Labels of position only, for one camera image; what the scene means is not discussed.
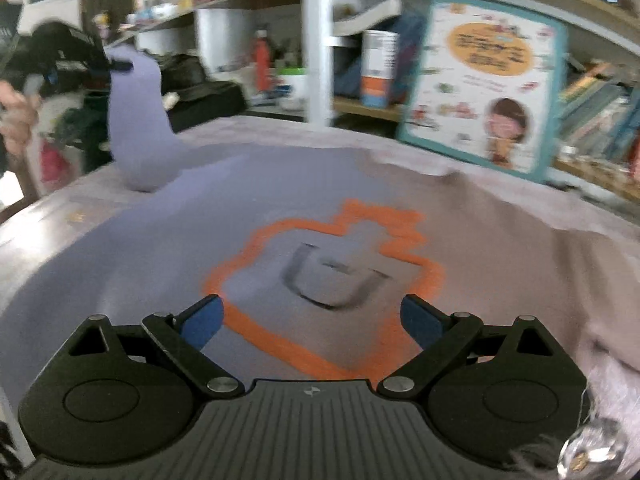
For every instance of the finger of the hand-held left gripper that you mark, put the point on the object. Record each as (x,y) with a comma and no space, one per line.
(120,66)

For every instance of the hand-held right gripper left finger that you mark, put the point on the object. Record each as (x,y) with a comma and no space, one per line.
(202,324)

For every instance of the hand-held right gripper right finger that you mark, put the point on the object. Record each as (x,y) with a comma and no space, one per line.
(419,324)

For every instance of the lavender sweatshirt with orange print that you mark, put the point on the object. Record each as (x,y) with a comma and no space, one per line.
(310,210)

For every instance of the pile of colourful clothes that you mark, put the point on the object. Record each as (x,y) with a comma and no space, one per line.
(70,130)

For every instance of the person's left hand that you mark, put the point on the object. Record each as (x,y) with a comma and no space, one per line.
(17,110)

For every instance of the black bag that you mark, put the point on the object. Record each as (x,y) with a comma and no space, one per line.
(200,90)

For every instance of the white bucket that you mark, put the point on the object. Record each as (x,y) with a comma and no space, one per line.
(225,40)

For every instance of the red bottle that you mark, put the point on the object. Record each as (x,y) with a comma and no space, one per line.
(262,62)

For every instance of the white tub with green lid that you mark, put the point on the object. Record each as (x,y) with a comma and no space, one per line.
(294,90)

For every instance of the clear shiny ornament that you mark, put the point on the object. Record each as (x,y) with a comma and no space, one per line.
(592,447)

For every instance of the wooden shelf unit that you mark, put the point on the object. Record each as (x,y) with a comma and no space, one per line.
(360,106)

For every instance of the cartoon picture book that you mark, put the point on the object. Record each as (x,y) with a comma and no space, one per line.
(480,85)

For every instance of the white and orange can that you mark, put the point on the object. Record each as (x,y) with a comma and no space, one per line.
(378,70)

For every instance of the row of books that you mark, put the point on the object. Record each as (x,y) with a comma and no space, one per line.
(600,110)

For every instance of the white shelf post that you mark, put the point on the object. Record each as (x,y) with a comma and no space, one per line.
(316,35)

